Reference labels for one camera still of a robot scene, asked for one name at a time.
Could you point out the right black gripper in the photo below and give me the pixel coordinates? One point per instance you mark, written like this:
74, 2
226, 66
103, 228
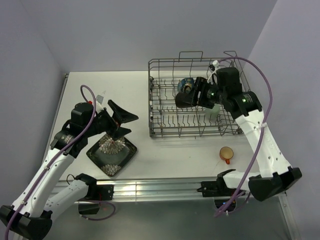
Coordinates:
201, 85

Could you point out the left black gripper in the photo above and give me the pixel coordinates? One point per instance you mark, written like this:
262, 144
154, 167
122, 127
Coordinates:
115, 131

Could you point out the mint green cup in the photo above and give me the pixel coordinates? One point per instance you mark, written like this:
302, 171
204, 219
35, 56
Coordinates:
211, 114

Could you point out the blue patterned bowl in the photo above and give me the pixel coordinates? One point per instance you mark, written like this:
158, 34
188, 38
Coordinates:
185, 85

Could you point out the black ceramic mug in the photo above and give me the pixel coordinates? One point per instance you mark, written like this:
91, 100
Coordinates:
184, 100

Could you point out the small orange cup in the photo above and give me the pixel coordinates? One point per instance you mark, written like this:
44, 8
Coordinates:
226, 154

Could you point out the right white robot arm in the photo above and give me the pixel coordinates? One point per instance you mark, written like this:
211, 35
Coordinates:
276, 174

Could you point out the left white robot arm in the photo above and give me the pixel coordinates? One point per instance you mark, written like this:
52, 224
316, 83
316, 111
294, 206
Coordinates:
32, 214

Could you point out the black floral square plate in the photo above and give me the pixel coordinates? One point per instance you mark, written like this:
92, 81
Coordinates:
110, 155

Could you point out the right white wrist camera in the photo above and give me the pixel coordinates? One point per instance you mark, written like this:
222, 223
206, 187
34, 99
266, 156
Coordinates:
213, 67

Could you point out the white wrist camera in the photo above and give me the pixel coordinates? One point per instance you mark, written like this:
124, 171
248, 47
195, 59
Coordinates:
213, 67
99, 104

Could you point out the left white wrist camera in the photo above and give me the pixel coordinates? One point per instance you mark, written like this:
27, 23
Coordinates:
99, 104

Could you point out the grey wire dish rack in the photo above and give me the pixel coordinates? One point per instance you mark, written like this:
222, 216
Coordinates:
165, 119

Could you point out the aluminium table edge rail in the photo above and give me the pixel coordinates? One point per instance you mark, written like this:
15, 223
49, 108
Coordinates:
152, 190

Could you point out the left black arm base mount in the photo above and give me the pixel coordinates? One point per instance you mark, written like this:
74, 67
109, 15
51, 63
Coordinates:
91, 203

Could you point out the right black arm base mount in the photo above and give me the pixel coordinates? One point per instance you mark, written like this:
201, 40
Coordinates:
218, 188

